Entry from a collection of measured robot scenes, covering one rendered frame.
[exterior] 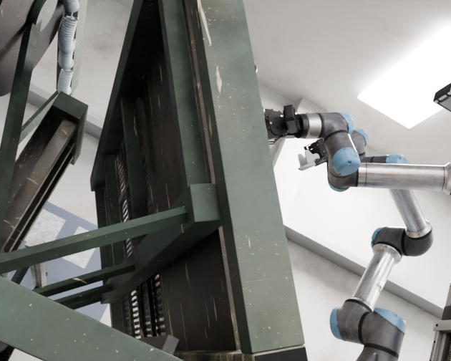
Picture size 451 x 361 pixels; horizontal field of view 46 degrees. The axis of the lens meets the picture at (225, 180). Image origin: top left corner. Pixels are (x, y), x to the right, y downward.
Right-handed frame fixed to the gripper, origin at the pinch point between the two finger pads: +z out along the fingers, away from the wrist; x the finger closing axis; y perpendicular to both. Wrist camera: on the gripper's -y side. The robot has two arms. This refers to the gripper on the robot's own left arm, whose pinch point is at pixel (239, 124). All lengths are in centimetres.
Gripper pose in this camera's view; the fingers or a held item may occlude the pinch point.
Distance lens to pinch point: 143.7
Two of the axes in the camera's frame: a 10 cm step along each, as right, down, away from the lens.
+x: -1.5, -9.5, 2.6
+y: -3.1, 2.9, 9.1
